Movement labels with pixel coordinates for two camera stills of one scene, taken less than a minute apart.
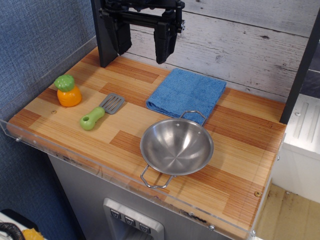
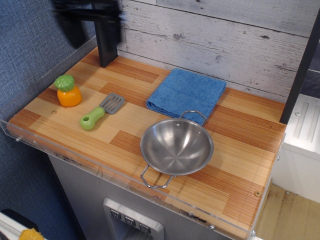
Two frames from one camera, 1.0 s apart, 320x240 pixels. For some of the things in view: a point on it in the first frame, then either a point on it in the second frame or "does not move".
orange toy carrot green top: [68, 94] does not move
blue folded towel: [183, 94] does not move
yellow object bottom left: [31, 234] does not move
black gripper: [155, 13] -> [107, 14]
